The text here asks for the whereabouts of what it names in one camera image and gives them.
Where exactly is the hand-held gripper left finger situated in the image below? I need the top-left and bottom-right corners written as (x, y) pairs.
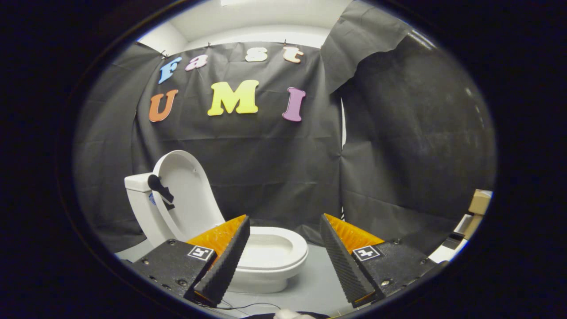
top-left (131, 214), bottom-right (251, 307)

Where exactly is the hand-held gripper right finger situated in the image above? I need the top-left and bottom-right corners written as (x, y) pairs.
top-left (320, 213), bottom-right (448, 308)

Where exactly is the white toilet lid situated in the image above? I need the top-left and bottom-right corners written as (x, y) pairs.
top-left (152, 150), bottom-right (226, 242)

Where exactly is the black backdrop cloth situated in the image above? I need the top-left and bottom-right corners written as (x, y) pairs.
top-left (73, 0), bottom-right (497, 255)

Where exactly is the black lid handle tab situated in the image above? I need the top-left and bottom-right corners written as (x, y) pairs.
top-left (148, 174), bottom-right (175, 210)

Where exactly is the thin black cable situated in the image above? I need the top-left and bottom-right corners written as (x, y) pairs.
top-left (221, 301), bottom-right (282, 311)

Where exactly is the cardboard box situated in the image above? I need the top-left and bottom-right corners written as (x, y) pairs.
top-left (468, 189), bottom-right (493, 216)

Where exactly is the white toilet seat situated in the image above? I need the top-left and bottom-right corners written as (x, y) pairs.
top-left (239, 227), bottom-right (309, 272)

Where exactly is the white toilet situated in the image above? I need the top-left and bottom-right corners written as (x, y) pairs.
top-left (124, 173), bottom-right (309, 294)

